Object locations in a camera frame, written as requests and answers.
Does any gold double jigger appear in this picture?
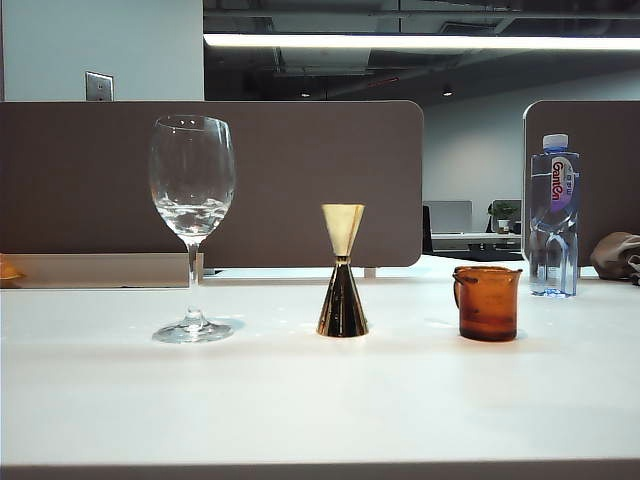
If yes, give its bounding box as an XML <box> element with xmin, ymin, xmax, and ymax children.
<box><xmin>315</xmin><ymin>203</ymin><xmax>370</xmax><ymax>338</ymax></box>

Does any small amber measuring cup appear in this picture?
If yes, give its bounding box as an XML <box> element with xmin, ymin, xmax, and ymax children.
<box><xmin>452</xmin><ymin>265</ymin><xmax>523</xmax><ymax>343</ymax></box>

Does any clear wine glass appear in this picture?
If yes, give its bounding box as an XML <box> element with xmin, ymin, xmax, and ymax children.
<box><xmin>148</xmin><ymin>114</ymin><xmax>237</xmax><ymax>345</ymax></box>

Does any clear Ganten water bottle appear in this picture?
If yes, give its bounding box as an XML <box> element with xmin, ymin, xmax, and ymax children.
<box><xmin>528</xmin><ymin>133</ymin><xmax>582</xmax><ymax>299</ymax></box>

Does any wide brown desk partition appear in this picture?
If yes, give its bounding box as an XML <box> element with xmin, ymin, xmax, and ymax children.
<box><xmin>0</xmin><ymin>100</ymin><xmax>425</xmax><ymax>269</ymax></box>

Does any grey background screen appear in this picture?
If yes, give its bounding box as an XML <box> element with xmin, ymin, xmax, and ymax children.
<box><xmin>423</xmin><ymin>200</ymin><xmax>473</xmax><ymax>235</ymax></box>

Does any white background desk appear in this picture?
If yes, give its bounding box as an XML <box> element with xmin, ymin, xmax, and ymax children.
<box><xmin>430</xmin><ymin>232</ymin><xmax>524</xmax><ymax>252</ymax></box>

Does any small potted plant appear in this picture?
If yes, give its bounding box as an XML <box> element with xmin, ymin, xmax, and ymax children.
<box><xmin>487</xmin><ymin>200</ymin><xmax>521</xmax><ymax>235</ymax></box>

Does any long ceiling light strip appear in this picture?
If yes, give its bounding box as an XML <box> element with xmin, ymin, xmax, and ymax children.
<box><xmin>202</xmin><ymin>33</ymin><xmax>640</xmax><ymax>51</ymax></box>

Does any beige cloth bag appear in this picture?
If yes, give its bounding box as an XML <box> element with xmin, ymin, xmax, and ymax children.
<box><xmin>589</xmin><ymin>231</ymin><xmax>640</xmax><ymax>287</ymax></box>

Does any orange object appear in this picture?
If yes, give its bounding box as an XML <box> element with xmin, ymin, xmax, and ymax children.
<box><xmin>0</xmin><ymin>253</ymin><xmax>26</xmax><ymax>289</ymax></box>

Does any beige desk rail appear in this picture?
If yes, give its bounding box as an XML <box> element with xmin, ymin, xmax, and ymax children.
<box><xmin>0</xmin><ymin>252</ymin><xmax>205</xmax><ymax>290</ymax></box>

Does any silver wall switch plate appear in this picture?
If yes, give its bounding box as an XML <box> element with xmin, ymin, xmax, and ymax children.
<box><xmin>84</xmin><ymin>71</ymin><xmax>115</xmax><ymax>102</ymax></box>

